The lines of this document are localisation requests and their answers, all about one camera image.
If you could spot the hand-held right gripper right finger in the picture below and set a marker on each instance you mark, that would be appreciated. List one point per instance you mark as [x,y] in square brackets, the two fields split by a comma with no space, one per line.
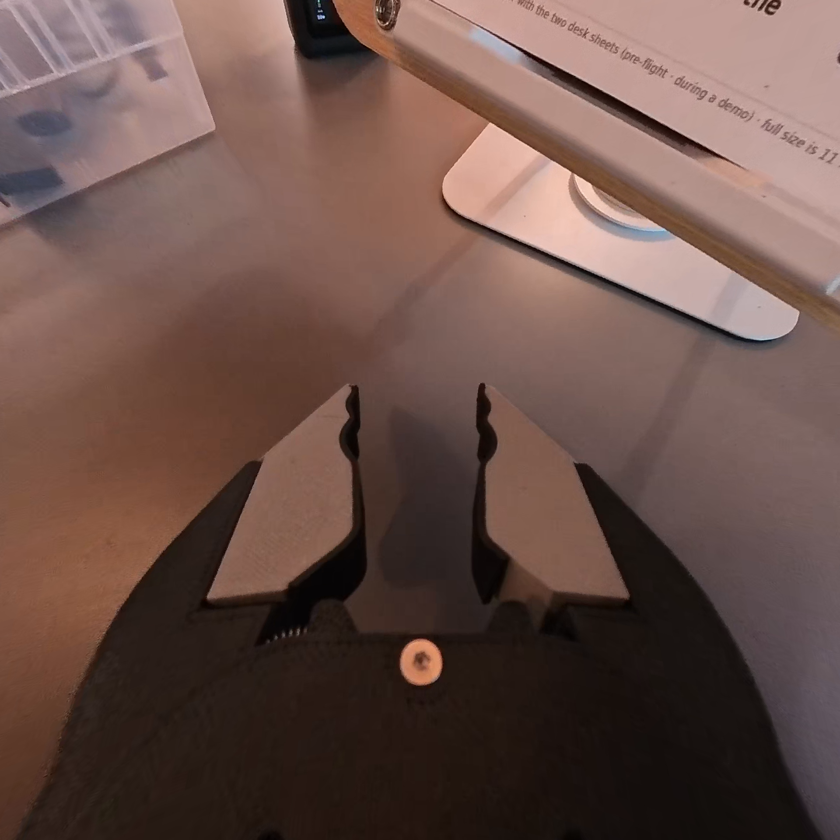
[551,525]

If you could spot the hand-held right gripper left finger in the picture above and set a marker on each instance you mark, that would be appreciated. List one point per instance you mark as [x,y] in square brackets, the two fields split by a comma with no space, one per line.
[289,525]

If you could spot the translucent plastic bin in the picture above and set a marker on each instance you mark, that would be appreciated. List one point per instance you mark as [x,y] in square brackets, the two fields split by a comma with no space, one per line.
[131,118]

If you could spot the white stand base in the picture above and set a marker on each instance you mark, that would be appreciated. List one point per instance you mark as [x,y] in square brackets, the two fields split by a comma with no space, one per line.
[525,197]

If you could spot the black device with screen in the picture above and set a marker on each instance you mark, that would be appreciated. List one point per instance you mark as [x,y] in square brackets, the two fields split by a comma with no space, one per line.
[321,33]

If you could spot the printed instruction sheet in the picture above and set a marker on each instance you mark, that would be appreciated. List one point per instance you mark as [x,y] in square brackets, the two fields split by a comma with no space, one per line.
[656,39]

